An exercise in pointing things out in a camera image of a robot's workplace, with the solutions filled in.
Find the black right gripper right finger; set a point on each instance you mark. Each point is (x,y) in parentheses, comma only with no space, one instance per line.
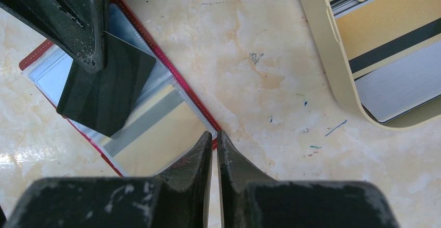
(251,198)

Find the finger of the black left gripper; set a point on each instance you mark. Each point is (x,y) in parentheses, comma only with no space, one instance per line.
(77,26)

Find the red card holder wallet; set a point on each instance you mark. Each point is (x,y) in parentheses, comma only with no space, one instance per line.
(48,67)

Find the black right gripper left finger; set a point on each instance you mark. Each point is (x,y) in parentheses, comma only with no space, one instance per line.
(176,197)

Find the beige oval card tray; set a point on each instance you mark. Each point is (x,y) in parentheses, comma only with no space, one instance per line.
(334,59)

